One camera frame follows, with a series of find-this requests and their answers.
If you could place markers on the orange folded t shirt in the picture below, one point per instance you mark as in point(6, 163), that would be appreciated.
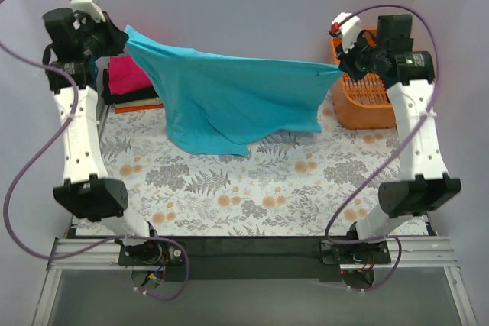
point(137, 108)

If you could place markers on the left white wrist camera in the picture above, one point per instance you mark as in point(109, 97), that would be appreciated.
point(90, 7)

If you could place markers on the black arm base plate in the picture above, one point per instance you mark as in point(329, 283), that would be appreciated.
point(304, 257)

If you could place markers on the beige folded t shirt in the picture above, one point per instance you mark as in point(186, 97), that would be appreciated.
point(140, 103)

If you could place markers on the floral patterned table mat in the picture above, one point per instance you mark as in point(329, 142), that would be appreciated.
point(288, 184)

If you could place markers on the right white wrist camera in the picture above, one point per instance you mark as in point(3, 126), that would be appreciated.
point(347, 27)

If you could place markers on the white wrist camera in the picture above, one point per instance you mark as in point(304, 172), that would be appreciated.
point(90, 7)
point(347, 27)

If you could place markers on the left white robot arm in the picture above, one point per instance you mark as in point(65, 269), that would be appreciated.
point(87, 191)

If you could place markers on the teal t shirt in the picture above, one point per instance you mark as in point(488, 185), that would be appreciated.
point(217, 104)

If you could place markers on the pink folded t shirt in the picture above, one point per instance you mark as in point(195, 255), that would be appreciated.
point(125, 76)

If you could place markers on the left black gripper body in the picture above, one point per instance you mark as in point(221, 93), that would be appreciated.
point(108, 34)

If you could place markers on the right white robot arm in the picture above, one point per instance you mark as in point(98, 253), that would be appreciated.
point(424, 182)

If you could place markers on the aluminium frame rail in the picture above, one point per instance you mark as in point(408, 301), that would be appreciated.
point(415, 252)

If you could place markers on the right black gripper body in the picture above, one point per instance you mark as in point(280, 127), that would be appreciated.
point(351, 61)

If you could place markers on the black folded t shirt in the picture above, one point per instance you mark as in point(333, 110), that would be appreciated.
point(113, 99)

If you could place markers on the orange plastic basket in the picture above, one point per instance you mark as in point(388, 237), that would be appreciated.
point(363, 104)

